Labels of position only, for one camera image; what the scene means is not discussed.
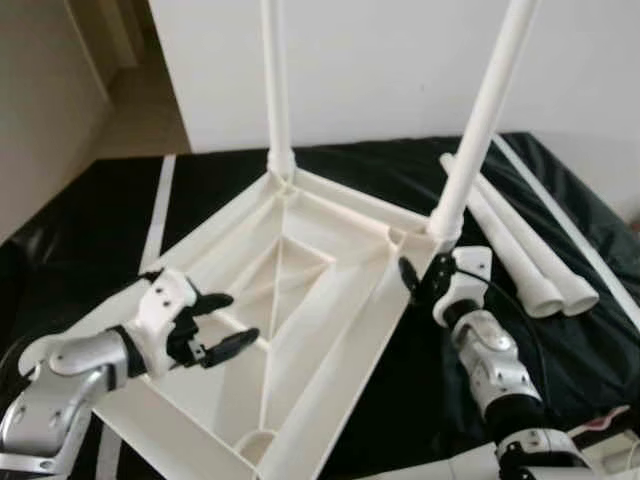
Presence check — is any black cloth cover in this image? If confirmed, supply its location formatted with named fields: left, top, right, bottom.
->
left=0, top=132, right=640, bottom=480

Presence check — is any pink object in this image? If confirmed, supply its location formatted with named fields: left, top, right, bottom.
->
left=590, top=405, right=636, bottom=426

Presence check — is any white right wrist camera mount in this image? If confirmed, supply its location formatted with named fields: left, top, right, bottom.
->
left=432, top=248, right=493, bottom=326

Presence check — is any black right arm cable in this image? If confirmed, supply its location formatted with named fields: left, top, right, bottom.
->
left=455, top=268, right=553, bottom=421

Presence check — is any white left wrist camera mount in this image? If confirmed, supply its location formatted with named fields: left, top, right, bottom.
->
left=135, top=270, right=201, bottom=376

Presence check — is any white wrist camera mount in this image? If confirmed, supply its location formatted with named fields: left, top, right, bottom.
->
left=135, top=270, right=201, bottom=376
left=432, top=248, right=493, bottom=326

